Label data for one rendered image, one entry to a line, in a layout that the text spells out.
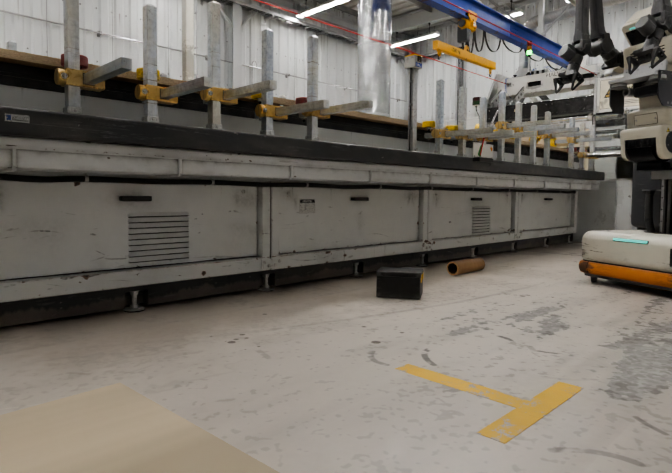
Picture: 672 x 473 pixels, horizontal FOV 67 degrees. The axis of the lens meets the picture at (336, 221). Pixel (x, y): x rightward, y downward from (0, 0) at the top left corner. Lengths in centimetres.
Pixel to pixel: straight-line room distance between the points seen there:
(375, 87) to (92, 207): 577
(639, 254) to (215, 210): 200
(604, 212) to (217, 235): 426
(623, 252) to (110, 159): 235
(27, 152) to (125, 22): 835
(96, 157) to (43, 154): 15
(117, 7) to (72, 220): 816
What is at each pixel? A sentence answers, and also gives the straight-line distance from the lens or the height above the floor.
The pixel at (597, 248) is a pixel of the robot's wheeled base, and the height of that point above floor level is 19.
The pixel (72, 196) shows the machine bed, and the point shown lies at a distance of 204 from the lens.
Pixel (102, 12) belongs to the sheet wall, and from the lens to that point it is 990.
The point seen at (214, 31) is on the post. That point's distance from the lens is 208.
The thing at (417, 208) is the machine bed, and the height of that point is 38.
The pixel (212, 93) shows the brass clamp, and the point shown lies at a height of 83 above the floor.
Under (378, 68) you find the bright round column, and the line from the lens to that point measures 747.
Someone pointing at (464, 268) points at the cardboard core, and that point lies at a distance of 307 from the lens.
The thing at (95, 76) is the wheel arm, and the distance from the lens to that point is 172.
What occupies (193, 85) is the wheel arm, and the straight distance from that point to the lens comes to 171.
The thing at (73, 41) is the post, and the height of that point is 92.
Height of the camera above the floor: 46
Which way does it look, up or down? 3 degrees down
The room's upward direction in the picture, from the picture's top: 1 degrees clockwise
